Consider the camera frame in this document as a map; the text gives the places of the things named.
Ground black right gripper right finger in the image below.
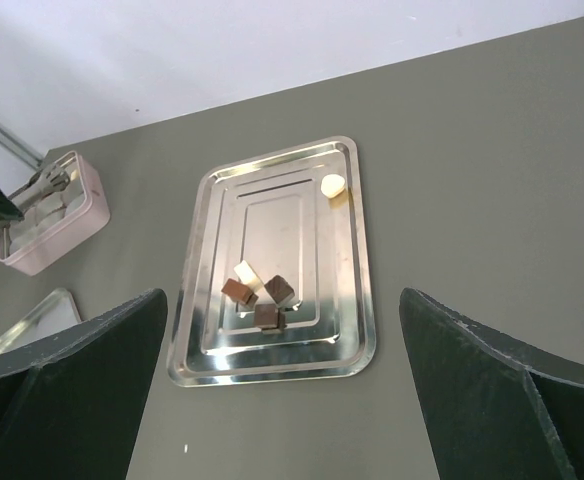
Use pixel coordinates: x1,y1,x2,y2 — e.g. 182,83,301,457
399,288,584,479

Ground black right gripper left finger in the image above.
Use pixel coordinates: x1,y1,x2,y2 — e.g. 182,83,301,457
0,289,168,479

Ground steel tongs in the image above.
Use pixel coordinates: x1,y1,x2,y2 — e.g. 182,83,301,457
0,165,70,230

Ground cream heart chocolate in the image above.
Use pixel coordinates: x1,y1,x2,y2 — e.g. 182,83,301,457
320,174,346,199

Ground pink chocolate tin box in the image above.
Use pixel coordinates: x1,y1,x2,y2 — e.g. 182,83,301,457
0,151,110,276

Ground milk chocolate block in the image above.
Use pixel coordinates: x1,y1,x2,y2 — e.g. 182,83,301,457
221,278,258,308

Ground dark ridged chocolate square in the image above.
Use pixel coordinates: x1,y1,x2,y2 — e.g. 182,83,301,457
264,275,295,306

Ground silver tin lid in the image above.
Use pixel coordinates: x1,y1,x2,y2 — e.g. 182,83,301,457
0,288,82,354

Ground steel serving tray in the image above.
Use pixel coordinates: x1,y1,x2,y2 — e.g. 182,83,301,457
167,136,376,387

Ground left aluminium corner post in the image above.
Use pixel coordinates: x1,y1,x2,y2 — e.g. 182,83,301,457
0,123,43,169

